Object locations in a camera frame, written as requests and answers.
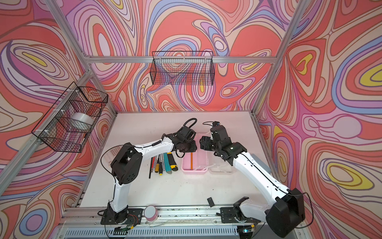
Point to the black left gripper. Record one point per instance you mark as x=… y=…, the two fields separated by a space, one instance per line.
x=193 y=149

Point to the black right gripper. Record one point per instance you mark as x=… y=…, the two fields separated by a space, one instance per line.
x=204 y=142

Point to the pink plastic tool box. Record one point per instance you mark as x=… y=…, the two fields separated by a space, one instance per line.
x=205 y=161

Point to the orange pencil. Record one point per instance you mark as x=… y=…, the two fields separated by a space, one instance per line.
x=191 y=161

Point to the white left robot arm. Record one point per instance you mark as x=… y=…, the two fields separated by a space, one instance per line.
x=126 y=165

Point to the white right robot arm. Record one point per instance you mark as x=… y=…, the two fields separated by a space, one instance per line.
x=284 y=209

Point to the yellow black utility knife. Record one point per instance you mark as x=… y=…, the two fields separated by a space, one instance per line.
x=172 y=162

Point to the teal utility knife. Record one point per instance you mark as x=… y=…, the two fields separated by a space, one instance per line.
x=167 y=164

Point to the small black clip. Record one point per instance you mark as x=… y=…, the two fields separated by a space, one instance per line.
x=210 y=202

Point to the pink white calculator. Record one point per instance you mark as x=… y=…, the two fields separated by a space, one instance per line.
x=111 y=154

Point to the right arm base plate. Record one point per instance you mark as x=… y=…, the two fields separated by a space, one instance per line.
x=230 y=215

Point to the black wire basket back wall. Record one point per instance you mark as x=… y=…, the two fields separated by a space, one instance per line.
x=194 y=68

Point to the black wire basket wall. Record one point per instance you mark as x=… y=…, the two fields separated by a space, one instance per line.
x=80 y=108
x=194 y=68

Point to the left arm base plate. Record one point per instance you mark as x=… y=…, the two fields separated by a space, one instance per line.
x=129 y=216

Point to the grey duct tape roll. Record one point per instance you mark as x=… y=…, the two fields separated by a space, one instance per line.
x=81 y=122

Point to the black wire basket left wall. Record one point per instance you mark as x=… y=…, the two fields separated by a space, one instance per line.
x=80 y=108

